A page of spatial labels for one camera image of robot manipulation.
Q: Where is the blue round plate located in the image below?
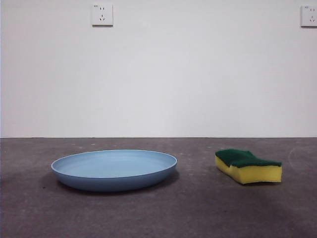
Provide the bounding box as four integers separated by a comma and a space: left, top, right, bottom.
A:
51, 149, 178, 193

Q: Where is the yellow sponge with green pad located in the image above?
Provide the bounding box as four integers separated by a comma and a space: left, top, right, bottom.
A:
214, 148, 283, 185

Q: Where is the white wall socket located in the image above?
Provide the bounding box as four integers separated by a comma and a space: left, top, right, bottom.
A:
301, 5, 317, 28
92, 3, 114, 27

